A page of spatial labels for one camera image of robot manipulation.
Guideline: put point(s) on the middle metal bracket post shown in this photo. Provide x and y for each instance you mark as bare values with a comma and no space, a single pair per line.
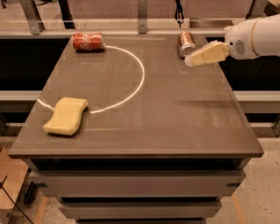
142,16

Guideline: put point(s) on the yellow sponge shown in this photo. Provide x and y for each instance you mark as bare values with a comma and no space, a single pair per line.
66,117

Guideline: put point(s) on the left metal bracket post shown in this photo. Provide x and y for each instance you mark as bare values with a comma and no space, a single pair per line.
29,11

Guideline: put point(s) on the orange soda can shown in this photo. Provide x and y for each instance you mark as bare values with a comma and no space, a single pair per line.
186,44

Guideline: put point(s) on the right metal bracket post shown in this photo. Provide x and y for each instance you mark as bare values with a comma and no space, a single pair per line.
257,9

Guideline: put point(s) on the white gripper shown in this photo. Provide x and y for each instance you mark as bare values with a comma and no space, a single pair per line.
239,42

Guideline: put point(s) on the grey drawer cabinet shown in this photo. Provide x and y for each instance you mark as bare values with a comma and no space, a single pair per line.
159,143

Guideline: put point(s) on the red cola can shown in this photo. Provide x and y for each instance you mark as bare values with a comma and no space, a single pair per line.
88,42

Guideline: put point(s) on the metal bracket post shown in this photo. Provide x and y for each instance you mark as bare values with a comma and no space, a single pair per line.
257,9
29,11
142,16

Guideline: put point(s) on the cardboard box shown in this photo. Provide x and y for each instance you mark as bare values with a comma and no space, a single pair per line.
12,175

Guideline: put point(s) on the horizontal metal rail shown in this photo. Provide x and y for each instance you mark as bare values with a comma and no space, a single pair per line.
69,32

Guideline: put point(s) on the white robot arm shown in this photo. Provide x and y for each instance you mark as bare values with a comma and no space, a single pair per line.
266,36

